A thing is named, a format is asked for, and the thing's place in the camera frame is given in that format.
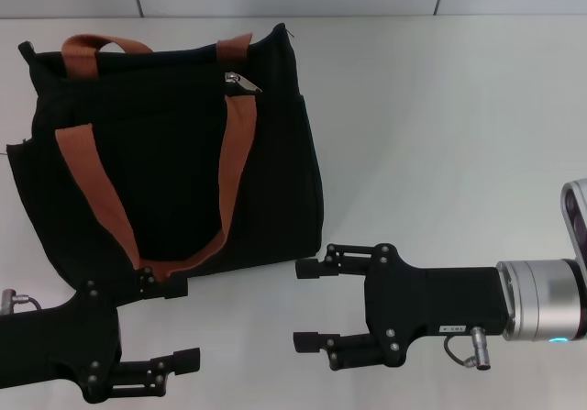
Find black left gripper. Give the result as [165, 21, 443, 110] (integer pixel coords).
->
[0, 266, 202, 404]

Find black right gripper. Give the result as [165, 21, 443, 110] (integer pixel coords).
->
[292, 243, 517, 372]

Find black food bag brown handles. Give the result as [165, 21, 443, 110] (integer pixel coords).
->
[6, 22, 325, 292]

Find silver metal zipper pull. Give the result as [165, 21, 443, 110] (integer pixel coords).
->
[223, 71, 263, 95]

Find grey left gripper cable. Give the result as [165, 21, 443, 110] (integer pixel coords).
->
[0, 288, 43, 313]

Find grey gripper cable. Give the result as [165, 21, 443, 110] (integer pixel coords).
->
[442, 326, 492, 374]
[0, 288, 43, 313]

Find grey right gripper cable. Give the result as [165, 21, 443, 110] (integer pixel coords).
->
[442, 326, 492, 374]

